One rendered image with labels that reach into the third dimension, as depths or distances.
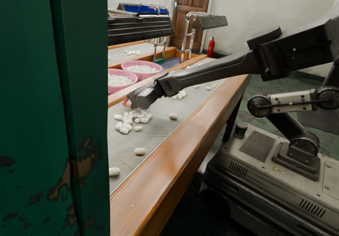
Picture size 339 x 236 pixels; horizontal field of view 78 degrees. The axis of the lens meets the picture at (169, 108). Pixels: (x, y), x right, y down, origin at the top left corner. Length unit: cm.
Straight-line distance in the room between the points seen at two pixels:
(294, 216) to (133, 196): 91
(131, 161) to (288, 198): 86
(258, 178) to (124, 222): 87
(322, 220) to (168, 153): 86
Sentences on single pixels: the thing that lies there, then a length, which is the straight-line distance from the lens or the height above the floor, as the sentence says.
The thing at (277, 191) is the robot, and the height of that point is 39.
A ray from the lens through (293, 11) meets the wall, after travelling 541.
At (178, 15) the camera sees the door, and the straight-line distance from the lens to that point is 588.
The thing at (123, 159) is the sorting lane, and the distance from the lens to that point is 66.
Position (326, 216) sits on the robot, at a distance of 127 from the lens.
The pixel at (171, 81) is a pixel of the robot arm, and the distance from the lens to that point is 70.
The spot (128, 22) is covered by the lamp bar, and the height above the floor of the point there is 110.
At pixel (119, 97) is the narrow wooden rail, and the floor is 76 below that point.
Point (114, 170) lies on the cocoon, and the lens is 60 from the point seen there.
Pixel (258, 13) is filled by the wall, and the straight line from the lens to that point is 544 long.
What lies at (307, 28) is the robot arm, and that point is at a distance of 48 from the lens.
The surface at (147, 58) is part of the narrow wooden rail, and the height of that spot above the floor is 74.
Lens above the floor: 118
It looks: 28 degrees down
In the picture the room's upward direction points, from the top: 8 degrees clockwise
